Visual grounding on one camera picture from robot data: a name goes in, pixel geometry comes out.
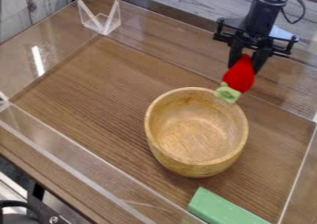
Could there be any black cable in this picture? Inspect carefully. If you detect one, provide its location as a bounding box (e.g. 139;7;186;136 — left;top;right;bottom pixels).
0;199;35;224

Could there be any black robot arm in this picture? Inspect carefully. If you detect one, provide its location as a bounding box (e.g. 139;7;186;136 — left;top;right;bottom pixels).
213;0;307;72

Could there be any clear acrylic corner bracket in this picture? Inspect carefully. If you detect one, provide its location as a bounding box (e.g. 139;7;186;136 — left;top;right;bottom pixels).
77;0;122;35

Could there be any wooden bowl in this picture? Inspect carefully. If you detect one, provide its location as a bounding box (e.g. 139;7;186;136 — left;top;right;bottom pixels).
143;87;249;178

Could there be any green foam block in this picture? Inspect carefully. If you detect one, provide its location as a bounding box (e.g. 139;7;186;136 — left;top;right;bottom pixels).
189;187;272;224

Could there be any black table leg bracket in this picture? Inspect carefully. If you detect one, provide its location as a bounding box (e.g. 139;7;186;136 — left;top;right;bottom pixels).
27;182;87;224

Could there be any red plush strawberry toy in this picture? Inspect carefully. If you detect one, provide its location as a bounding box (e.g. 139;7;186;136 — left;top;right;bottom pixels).
216;54;256;104

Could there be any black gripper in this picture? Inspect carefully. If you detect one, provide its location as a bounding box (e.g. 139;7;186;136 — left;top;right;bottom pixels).
213;17;299;72

